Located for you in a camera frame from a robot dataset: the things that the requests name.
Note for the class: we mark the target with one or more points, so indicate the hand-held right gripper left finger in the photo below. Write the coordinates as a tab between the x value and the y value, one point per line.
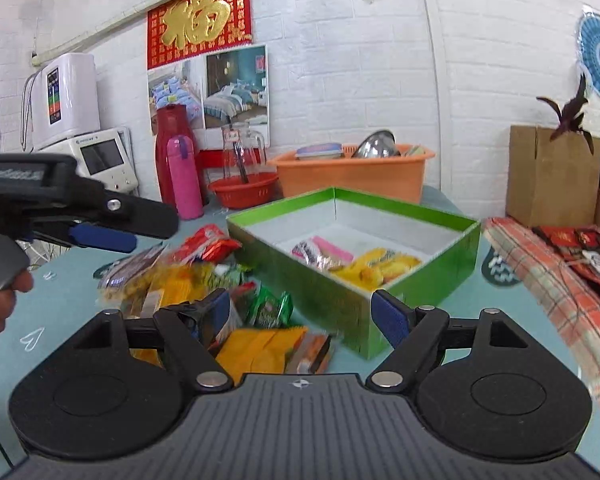
221	311

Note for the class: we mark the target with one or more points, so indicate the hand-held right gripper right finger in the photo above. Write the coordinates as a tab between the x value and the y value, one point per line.
387	320

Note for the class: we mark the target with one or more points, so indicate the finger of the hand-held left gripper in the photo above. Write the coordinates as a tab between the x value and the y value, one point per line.
102	238
145	219

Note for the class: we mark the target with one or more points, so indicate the green cardboard box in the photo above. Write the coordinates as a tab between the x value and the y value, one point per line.
340	305

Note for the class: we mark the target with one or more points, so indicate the clear dark snack packet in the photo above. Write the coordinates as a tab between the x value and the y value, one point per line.
125	272

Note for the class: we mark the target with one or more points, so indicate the dark green snack packet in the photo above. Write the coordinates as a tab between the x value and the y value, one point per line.
270	307

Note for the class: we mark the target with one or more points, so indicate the yellow snack packet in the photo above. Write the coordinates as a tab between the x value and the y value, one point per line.
175	287

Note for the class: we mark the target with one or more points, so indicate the pink bottle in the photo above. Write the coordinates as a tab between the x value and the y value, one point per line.
185	185

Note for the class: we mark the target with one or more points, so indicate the white appliance with screen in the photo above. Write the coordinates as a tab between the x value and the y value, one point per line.
102	156

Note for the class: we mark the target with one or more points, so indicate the brown orange snack packet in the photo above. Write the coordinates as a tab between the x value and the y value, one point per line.
312	352

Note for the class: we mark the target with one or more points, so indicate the red flat box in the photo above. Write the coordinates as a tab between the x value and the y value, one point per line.
212	159

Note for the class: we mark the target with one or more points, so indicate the red thermos jug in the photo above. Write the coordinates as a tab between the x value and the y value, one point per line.
169	125

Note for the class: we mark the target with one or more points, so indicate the white water purifier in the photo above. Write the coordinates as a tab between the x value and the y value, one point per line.
77	100

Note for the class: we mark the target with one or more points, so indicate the red plastic basket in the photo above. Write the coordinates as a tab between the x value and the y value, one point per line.
245	192

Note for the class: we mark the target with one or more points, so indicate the glass pitcher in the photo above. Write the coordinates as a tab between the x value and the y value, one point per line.
250	155

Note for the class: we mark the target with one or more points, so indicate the orange plastic basin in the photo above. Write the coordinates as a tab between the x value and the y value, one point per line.
355	176

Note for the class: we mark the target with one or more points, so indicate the plaid cloth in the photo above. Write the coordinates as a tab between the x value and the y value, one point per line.
545	270

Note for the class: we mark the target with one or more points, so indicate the metal bowl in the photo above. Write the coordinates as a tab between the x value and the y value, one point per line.
375	145

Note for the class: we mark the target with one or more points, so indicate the pale plate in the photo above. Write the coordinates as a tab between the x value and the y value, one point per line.
317	151

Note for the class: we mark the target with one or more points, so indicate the red printed packets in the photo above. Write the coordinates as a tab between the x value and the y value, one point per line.
575	240

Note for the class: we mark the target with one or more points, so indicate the brown paper bag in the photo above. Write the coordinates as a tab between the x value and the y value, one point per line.
550	185

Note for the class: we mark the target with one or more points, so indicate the purple leaf plant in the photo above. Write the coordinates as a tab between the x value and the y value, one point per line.
567	115

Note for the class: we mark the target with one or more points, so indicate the bedding wall poster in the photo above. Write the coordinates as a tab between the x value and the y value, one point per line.
235	85

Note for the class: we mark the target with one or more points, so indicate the red wall calendar gold character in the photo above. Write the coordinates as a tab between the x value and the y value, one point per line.
200	15

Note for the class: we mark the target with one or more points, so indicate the white vertical wall pipe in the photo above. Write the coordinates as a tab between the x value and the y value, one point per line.
437	85

